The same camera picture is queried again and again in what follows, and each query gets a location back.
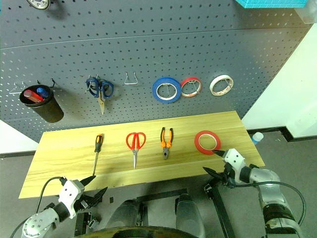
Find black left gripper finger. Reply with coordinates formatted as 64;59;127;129
90;186;108;207
81;175;97;192

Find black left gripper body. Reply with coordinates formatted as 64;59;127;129
74;192;95;213

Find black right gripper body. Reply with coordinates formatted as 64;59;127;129
222;162;236;187

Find grey metal pegboard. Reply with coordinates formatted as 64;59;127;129
0;0;314;143

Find grey rounded shape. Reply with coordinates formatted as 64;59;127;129
106;199;140;229

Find clear plastic bottle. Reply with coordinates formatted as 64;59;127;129
252;132;264;145

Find black baseboard strip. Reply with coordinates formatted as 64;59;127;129
0;149;38;159
247;125;317;143

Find red and white tape roll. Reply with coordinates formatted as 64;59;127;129
180;77;203;98

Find black pen cup holder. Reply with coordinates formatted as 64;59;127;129
19;84;64;123

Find blue tape roll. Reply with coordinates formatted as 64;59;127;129
152;76;182;104

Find blue marker pen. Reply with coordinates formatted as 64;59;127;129
36;86;49;98

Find red marker pen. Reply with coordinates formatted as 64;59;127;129
23;90;46;103

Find teal box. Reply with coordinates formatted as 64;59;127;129
234;0;309;10

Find round silver black object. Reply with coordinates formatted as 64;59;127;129
26;0;52;11

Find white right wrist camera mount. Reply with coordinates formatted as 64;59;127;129
222;148;246;183

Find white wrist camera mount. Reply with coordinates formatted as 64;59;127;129
222;148;246;183
58;178;85;219

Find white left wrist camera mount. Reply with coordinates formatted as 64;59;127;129
58;178;85;219

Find black metal table frame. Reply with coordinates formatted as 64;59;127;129
74;182;236;238

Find black orange handled screwdriver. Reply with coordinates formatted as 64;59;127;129
92;133;105;176

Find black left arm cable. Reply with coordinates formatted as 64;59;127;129
36;176;66;213

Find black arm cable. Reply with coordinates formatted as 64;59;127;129
36;176;66;213
227;180;307;225

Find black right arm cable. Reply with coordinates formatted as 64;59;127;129
227;180;307;225

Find orange black handled pliers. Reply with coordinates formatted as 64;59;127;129
160;127;174;161

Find red handled scissors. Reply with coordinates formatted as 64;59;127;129
125;131;147;170

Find blue handled scissors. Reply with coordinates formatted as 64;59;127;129
85;76;115;116

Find silver wire peg hook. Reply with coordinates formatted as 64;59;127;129
124;71;138;85
9;82;27;95

